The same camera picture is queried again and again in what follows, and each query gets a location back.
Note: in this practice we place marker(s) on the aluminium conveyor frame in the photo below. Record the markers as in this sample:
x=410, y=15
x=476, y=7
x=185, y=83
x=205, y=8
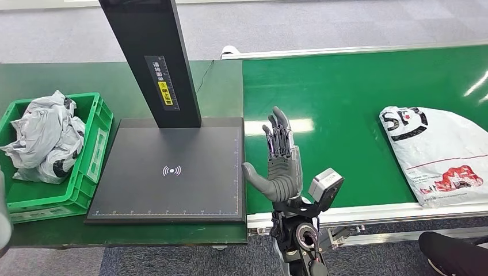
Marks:
x=381, y=213

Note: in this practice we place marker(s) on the grey courier bag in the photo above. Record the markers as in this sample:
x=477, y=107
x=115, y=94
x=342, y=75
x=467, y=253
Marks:
x=65, y=167
x=38, y=129

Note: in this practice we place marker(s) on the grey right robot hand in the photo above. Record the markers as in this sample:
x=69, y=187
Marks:
x=284, y=175

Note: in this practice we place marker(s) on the green conveyor belt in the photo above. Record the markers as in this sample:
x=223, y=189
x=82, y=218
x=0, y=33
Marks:
x=343, y=87

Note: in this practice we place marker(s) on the green plastic basket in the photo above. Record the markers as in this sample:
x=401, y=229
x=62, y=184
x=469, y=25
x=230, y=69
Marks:
x=72, y=194

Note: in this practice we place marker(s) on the person's leg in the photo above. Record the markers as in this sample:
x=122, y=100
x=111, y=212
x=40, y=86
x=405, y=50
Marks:
x=453, y=253

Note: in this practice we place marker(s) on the white courier bag, black logo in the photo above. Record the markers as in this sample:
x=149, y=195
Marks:
x=438, y=152

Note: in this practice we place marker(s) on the white conveyor roller end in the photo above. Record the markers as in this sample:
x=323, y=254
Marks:
x=230, y=51

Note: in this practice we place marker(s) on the grey courier bag, black marks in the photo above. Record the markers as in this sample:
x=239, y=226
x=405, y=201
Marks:
x=65, y=167

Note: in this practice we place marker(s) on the black weighing scale with column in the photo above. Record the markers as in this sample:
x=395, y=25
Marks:
x=171, y=183

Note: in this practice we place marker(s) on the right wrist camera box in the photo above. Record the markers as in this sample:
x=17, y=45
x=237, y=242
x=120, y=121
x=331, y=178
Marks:
x=326, y=183

